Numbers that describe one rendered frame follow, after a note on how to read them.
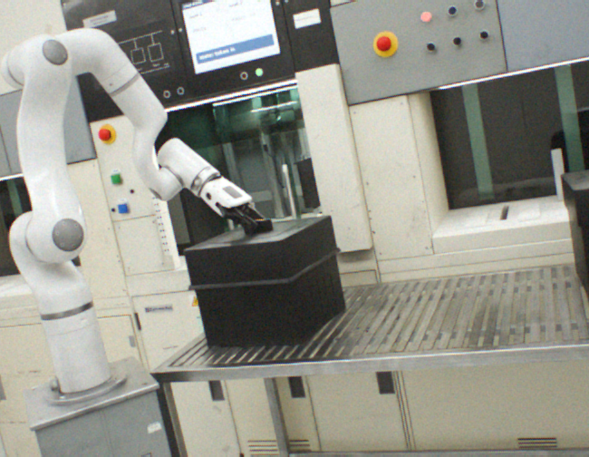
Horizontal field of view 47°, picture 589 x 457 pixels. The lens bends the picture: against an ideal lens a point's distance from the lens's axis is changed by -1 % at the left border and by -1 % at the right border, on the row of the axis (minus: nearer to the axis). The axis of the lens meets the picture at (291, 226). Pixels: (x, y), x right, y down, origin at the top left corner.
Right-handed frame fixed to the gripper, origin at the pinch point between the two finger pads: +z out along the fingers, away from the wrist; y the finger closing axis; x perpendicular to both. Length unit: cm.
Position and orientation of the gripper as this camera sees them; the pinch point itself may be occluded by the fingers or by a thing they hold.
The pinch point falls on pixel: (254, 222)
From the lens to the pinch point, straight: 171.3
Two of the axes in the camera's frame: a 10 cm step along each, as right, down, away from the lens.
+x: -4.7, 7.6, 4.5
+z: 7.5, 6.1, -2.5
